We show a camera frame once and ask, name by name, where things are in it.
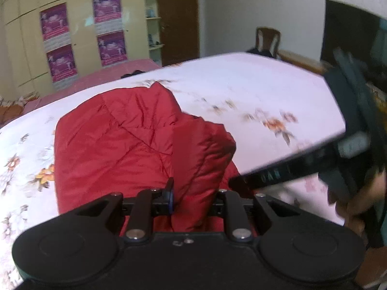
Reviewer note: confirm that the black television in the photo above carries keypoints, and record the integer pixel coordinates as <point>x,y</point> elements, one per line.
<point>347,27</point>

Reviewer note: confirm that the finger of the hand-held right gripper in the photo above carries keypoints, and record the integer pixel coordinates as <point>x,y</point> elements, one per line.
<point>287,167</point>

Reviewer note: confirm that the red puffer jacket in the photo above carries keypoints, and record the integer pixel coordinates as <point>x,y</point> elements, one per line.
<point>121,145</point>

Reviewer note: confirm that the small black cloth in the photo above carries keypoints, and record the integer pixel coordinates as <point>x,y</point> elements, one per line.
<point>133,74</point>

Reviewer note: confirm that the brown wooden door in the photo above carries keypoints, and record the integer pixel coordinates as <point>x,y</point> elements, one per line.
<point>178,15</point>

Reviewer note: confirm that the cream wardrobe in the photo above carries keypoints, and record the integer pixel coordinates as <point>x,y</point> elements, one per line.
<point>27,0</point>

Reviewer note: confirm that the blue shelf item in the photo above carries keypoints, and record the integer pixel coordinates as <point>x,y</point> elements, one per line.
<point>150,12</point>

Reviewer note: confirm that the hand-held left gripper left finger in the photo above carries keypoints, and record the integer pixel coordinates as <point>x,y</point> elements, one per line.
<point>171,200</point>

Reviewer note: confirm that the wooden table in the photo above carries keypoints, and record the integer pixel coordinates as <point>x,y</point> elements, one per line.
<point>302,61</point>

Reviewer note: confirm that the purple wall poster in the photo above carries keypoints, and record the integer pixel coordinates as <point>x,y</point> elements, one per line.
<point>107,6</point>
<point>112,49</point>
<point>62,63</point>
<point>53,21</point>

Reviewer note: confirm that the person's right hand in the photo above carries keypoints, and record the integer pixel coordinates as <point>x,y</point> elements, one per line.
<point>358,199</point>

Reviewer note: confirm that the wooden chair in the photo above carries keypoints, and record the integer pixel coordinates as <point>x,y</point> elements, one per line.
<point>267,37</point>

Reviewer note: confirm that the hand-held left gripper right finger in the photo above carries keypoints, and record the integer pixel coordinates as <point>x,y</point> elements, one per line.
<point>234,214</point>

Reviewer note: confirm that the cream corner shelf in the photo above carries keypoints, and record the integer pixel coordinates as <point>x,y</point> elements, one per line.
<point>152,27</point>

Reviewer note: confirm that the dark cloth on chair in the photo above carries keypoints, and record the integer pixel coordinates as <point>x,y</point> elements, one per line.
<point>261,52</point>

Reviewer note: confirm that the orange patterned pillow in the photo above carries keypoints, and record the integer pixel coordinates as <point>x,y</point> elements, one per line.
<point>10,110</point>

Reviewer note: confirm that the white floral blanket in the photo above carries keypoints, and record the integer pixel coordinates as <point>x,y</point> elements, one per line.
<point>242,84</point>

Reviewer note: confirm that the pink bed sheet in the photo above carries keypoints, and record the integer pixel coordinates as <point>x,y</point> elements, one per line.
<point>99,78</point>

